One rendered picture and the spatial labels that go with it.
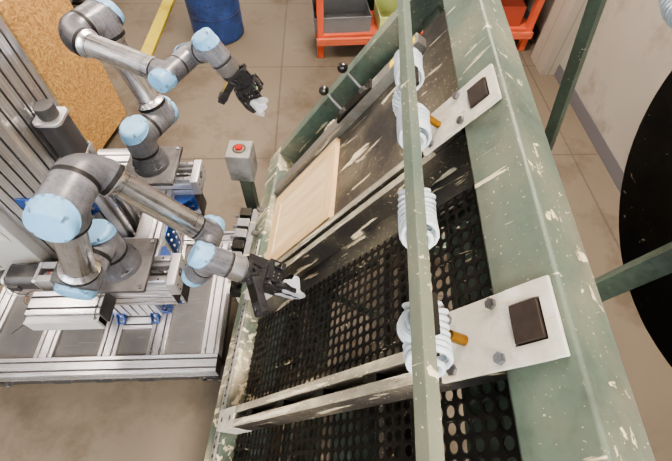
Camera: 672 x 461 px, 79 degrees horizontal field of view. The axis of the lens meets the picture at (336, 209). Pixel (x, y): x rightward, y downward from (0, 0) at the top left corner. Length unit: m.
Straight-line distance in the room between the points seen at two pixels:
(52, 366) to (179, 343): 0.62
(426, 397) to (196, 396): 2.16
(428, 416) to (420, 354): 0.06
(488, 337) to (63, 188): 0.94
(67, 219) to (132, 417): 1.68
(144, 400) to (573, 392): 2.32
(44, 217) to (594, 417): 1.05
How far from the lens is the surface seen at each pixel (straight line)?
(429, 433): 0.45
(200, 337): 2.41
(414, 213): 0.55
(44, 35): 3.24
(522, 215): 0.65
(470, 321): 0.64
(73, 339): 2.67
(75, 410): 2.77
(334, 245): 1.21
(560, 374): 0.56
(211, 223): 1.32
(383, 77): 1.43
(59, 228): 1.13
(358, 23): 4.22
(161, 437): 2.56
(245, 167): 2.10
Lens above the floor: 2.39
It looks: 54 degrees down
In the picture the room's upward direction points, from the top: 1 degrees clockwise
